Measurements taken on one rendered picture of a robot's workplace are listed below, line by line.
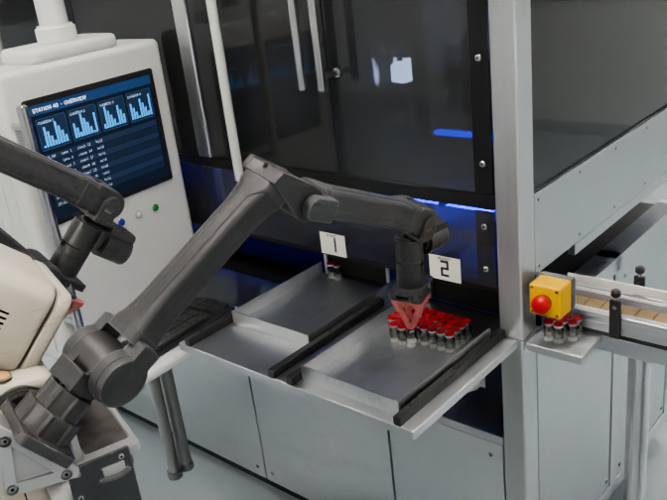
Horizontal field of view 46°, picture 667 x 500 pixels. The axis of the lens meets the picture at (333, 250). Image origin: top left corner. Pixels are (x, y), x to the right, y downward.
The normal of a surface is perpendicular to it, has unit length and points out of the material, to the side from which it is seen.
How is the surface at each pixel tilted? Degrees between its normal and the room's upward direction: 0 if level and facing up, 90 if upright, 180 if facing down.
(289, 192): 107
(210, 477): 0
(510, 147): 90
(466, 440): 90
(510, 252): 90
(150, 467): 0
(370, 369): 0
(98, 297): 90
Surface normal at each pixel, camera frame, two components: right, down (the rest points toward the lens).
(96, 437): -0.11, -0.92
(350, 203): 0.73, 0.40
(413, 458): -0.65, 0.36
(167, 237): 0.80, 0.14
